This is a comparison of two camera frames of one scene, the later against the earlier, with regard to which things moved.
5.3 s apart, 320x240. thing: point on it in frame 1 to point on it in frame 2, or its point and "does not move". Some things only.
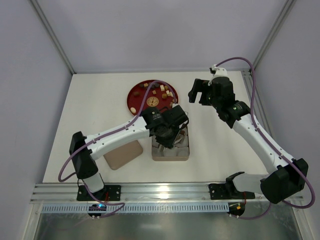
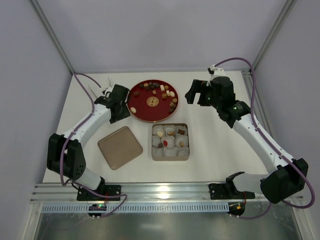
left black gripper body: (169, 143) to (119, 110)
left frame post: (53, 36) does not move
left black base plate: (108, 193) does not move
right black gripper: (202, 90) does not move
